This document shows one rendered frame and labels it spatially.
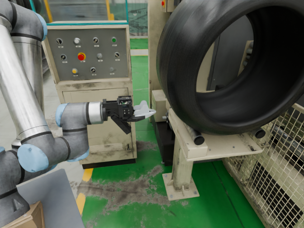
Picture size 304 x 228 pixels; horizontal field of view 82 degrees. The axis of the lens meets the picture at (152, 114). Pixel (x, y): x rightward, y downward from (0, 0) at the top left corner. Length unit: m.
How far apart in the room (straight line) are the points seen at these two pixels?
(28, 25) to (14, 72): 0.27
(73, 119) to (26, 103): 0.15
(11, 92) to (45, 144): 0.20
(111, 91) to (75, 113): 0.70
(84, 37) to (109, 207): 1.28
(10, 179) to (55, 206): 0.24
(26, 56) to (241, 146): 1.03
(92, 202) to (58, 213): 0.73
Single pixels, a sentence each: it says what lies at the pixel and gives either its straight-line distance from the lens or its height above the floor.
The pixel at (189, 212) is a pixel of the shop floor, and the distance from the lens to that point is 1.61.
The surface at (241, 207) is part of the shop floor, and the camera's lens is 1.75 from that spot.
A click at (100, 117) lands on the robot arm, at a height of 1.02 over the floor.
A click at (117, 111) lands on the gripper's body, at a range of 0.71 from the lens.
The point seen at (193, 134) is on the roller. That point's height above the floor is 0.91.
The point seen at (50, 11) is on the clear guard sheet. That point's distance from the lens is 1.35.
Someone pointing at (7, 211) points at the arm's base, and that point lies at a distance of 0.86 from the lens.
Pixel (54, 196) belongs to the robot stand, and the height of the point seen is 0.60.
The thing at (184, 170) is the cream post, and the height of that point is 0.26.
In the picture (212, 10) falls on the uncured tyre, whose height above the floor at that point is 1.37.
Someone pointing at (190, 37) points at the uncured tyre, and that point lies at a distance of 0.56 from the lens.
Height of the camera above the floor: 1.38
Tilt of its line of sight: 32 degrees down
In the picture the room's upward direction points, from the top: straight up
